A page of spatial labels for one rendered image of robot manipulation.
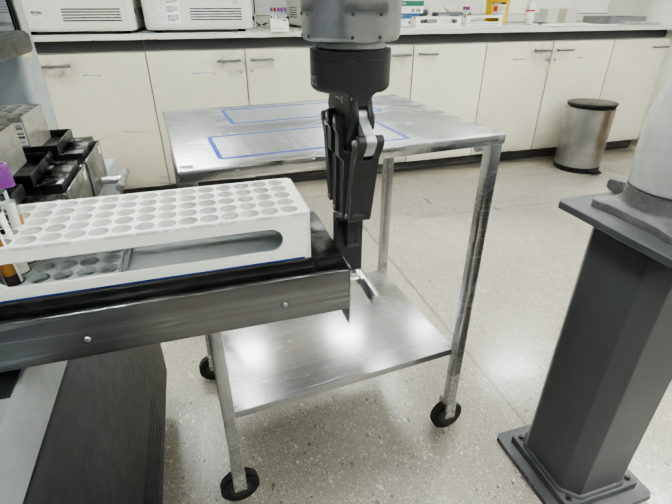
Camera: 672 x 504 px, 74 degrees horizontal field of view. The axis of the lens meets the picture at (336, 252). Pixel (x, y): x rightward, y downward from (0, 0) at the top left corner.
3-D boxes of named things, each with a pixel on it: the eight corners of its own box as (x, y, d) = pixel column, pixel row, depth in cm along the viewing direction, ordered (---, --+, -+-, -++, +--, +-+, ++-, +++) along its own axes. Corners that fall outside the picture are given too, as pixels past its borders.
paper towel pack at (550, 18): (546, 23, 339) (549, 8, 335) (537, 22, 349) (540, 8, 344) (574, 23, 344) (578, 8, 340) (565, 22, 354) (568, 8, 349)
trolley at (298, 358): (224, 510, 104) (155, 174, 65) (200, 376, 142) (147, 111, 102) (463, 423, 126) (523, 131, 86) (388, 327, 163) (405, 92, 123)
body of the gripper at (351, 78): (300, 41, 43) (303, 137, 48) (323, 49, 36) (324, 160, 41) (372, 40, 45) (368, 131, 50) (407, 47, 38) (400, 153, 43)
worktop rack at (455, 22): (415, 28, 278) (416, 16, 275) (410, 27, 287) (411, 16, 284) (460, 27, 282) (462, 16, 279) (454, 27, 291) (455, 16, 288)
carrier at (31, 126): (39, 137, 82) (28, 103, 79) (51, 136, 83) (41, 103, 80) (19, 155, 72) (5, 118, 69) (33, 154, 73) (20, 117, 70)
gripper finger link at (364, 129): (365, 89, 42) (386, 98, 38) (363, 144, 45) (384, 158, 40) (340, 90, 42) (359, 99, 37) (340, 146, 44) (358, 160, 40)
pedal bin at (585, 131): (578, 178, 302) (597, 107, 280) (540, 161, 334) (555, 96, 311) (614, 173, 310) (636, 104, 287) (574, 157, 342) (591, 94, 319)
